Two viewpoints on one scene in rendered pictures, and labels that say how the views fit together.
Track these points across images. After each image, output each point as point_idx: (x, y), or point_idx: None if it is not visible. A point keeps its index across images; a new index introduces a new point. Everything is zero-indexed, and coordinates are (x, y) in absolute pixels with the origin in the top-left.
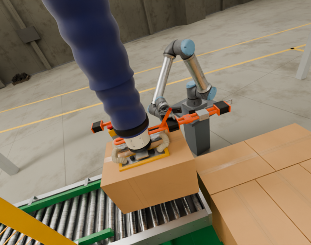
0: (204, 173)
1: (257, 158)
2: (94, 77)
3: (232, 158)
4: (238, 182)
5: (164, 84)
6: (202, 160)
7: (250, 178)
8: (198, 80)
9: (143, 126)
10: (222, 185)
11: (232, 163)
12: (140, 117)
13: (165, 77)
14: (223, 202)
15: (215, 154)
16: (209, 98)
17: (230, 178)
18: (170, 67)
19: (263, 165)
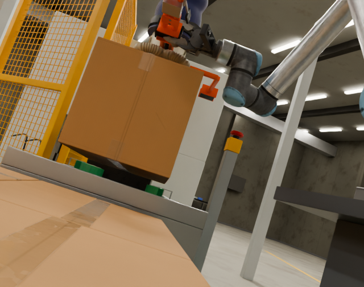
0: (99, 200)
1: (52, 212)
2: None
3: (110, 216)
4: (20, 182)
5: (297, 46)
6: (143, 216)
7: (3, 181)
8: (358, 36)
9: (155, 19)
10: (42, 184)
11: (89, 208)
12: (161, 7)
13: (310, 31)
14: (6, 170)
15: (153, 225)
16: (359, 107)
17: (45, 188)
18: (331, 13)
19: (8, 196)
